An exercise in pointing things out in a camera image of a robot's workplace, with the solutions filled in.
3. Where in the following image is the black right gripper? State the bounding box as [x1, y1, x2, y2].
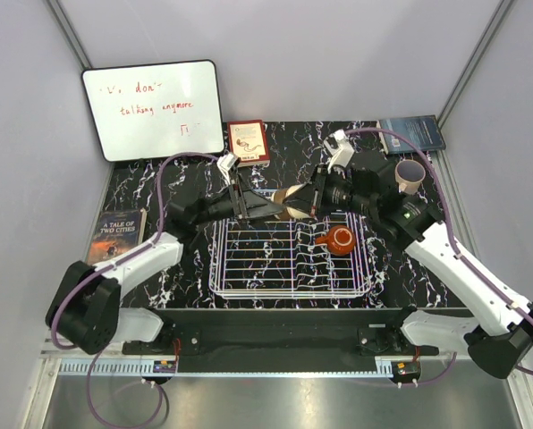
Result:
[284, 164, 376, 217]

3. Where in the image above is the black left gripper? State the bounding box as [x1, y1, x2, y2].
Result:
[192, 173, 283, 226]

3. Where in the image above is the brown and cream cup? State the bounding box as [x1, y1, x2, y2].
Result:
[270, 183, 316, 221]

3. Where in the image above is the pink iridescent mug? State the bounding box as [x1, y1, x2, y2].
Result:
[394, 159, 426, 195]

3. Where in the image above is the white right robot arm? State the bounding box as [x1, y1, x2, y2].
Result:
[274, 153, 533, 379]

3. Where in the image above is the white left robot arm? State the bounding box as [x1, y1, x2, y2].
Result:
[45, 185, 283, 355]

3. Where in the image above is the orange ceramic mug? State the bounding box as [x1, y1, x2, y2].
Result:
[315, 225, 356, 257]

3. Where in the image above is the red and white book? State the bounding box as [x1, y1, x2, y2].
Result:
[227, 120, 270, 167]

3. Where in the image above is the white dry-erase board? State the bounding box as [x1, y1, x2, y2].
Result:
[81, 60, 224, 163]

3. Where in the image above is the dark blue book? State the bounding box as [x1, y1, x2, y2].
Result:
[376, 115, 446, 155]

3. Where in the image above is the Tale of Two Cities book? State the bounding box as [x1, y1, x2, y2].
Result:
[85, 209, 147, 265]

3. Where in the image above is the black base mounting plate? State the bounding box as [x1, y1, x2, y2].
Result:
[123, 309, 415, 369]

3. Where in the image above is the white wire dish rack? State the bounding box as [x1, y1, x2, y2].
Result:
[209, 212, 370, 299]

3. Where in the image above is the grey slotted cable duct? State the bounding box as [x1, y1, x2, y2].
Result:
[59, 357, 421, 379]

